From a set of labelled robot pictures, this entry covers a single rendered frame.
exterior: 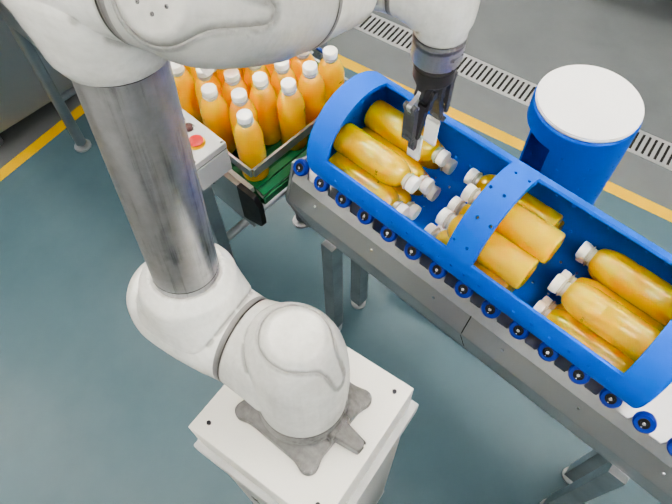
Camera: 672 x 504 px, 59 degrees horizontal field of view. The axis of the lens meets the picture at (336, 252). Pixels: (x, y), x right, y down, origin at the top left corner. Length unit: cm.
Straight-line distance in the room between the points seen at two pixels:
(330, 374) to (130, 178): 39
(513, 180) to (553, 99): 51
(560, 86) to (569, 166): 22
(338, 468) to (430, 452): 120
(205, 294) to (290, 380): 18
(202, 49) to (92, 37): 14
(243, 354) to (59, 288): 188
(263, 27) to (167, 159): 28
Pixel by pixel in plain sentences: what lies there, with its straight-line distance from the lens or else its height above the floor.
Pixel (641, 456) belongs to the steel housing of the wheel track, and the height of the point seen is 88.
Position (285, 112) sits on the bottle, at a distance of 158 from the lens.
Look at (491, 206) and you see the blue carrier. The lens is 121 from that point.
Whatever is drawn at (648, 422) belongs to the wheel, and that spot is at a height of 97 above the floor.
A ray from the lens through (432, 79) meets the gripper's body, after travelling 107.
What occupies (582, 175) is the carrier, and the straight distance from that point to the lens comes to 175.
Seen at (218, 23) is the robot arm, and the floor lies 191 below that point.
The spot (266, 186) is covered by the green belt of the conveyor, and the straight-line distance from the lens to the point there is 163.
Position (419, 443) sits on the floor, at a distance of 226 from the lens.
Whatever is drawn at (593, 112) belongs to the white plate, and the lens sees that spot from 172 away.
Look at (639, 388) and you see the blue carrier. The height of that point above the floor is 112.
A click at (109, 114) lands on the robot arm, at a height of 174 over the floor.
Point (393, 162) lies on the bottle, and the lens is 134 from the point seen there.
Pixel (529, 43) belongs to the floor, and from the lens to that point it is 354.
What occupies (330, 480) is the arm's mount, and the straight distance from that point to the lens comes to 107.
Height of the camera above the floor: 218
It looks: 59 degrees down
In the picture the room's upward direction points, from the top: 2 degrees counter-clockwise
